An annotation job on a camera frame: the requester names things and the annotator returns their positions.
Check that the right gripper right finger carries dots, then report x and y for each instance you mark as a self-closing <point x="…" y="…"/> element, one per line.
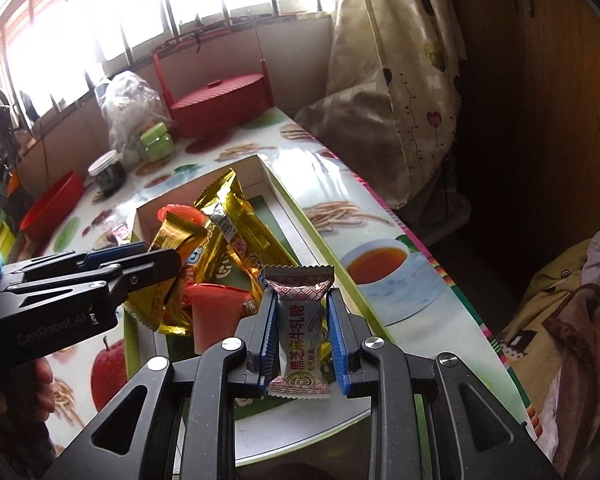
<point x="431" y="417"/>

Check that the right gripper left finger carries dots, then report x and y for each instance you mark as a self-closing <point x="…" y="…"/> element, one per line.
<point x="178" y="413"/>

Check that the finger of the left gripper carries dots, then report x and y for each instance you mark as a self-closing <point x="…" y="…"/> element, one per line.
<point x="113" y="281"/>
<point x="90" y="257"/>

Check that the yellow peanut candy packet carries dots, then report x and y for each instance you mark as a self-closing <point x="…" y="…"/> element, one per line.
<point x="158" y="306"/>

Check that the red lidded jelly cup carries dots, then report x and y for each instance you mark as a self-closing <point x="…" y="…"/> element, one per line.
<point x="177" y="213"/>

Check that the pink jelly cup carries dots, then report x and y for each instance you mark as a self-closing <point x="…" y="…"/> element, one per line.
<point x="216" y="310"/>

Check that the long gold snack bar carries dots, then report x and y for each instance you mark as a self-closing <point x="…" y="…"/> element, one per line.
<point x="251" y="244"/>

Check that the white red nougat packet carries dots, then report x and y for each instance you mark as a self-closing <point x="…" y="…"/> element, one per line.
<point x="299" y="293"/>

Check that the gold snack packet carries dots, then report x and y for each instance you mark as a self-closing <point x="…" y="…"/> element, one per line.
<point x="205" y="261"/>

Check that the left hand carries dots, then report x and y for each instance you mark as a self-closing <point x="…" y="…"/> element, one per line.
<point x="30" y="386"/>

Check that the red oval bowl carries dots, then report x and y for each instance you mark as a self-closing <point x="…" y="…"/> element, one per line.
<point x="51" y="209"/>

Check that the green white cardboard box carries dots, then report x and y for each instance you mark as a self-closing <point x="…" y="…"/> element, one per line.
<point x="283" y="427"/>

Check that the dark jar with white lid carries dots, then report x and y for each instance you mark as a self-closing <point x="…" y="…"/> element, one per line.
<point x="109" y="172"/>

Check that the green plastic jar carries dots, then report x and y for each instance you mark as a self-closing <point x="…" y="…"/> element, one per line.
<point x="156" y="143"/>

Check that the clear plastic bag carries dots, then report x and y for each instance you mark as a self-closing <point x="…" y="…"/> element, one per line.
<point x="130" y="106"/>

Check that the brown bag on chair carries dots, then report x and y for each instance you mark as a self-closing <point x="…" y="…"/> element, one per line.
<point x="553" y="343"/>

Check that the cream patterned curtain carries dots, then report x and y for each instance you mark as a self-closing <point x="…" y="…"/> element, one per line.
<point x="392" y="92"/>

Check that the red basket with handle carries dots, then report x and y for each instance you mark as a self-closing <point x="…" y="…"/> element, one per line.
<point x="222" y="104"/>

